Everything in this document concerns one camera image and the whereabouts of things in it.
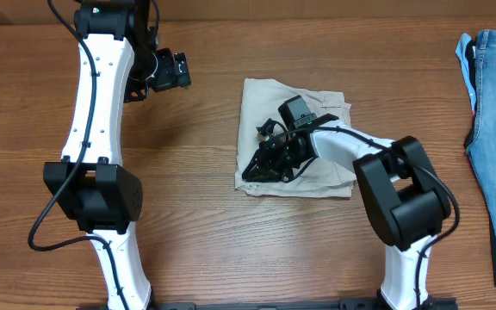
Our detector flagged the beige cotton shorts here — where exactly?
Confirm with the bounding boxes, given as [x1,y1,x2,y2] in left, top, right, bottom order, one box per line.
[233,77,357,200]

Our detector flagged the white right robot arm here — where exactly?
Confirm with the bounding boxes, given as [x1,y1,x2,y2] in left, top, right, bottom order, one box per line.
[241,96,458,309]

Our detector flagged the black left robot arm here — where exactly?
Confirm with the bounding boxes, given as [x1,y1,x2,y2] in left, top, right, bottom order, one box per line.
[28,1,191,309]

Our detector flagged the light blue garment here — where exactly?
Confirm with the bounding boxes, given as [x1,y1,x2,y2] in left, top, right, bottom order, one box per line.
[456,33,477,114]

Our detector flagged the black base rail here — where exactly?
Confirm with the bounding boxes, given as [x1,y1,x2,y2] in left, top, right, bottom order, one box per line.
[75,296,460,310]

